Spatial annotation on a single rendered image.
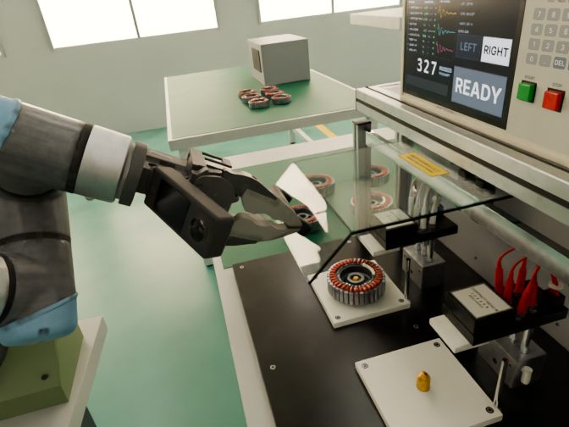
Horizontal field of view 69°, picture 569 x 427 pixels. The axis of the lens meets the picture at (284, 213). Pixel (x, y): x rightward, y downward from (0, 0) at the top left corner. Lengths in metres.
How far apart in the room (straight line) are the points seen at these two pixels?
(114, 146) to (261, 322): 0.47
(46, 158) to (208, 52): 4.72
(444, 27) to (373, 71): 5.06
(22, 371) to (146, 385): 1.07
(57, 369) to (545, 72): 0.80
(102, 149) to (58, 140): 0.04
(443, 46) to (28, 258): 0.60
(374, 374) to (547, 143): 0.40
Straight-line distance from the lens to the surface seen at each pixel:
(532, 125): 0.57
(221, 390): 1.74
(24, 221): 0.53
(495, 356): 0.73
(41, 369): 0.82
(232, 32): 5.15
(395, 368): 0.71
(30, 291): 0.49
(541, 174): 0.53
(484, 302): 0.63
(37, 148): 0.46
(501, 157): 0.57
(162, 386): 1.82
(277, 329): 0.79
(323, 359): 0.73
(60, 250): 0.52
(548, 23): 0.55
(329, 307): 0.81
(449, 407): 0.68
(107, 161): 0.45
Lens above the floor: 1.31
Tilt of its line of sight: 28 degrees down
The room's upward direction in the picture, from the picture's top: 6 degrees counter-clockwise
